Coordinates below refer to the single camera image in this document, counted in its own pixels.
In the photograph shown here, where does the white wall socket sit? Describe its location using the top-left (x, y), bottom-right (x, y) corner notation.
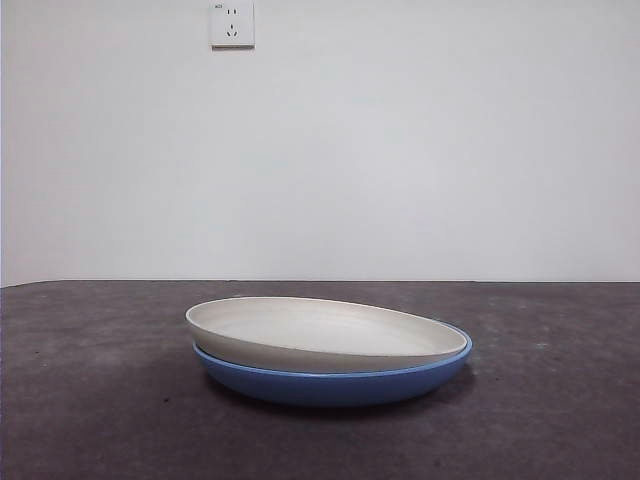
top-left (208, 1), bottom-right (256, 51)

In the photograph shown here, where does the blue round plate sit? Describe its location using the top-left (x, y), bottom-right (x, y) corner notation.
top-left (192, 332), bottom-right (474, 409)

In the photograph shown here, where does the white round plate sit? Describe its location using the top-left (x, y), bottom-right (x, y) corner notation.
top-left (184, 298), bottom-right (470, 374)

